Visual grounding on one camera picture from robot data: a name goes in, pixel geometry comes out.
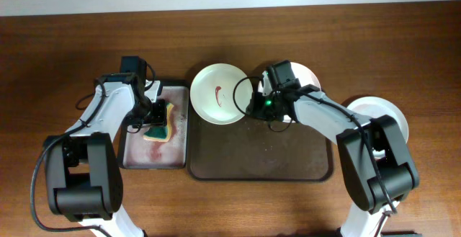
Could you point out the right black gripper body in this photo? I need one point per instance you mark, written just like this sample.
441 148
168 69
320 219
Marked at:
266 106

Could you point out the green yellow sponge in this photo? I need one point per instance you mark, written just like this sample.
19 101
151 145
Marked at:
161 134

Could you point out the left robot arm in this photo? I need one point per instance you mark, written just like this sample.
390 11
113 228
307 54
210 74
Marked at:
82 171

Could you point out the small wet sponge tray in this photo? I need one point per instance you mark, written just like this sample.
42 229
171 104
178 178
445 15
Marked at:
136 153

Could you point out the cream plate with red stain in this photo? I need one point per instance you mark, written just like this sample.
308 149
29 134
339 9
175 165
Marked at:
220 93

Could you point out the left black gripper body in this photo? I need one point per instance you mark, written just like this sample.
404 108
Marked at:
157 117

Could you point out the light blue plate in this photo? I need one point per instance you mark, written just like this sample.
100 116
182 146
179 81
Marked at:
376 107

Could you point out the large brown serving tray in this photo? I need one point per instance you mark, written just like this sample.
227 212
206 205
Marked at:
250 150

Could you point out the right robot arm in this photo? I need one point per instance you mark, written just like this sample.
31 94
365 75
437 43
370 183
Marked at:
378 169

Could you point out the pink plate with red stain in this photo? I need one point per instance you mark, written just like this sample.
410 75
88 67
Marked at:
304 74

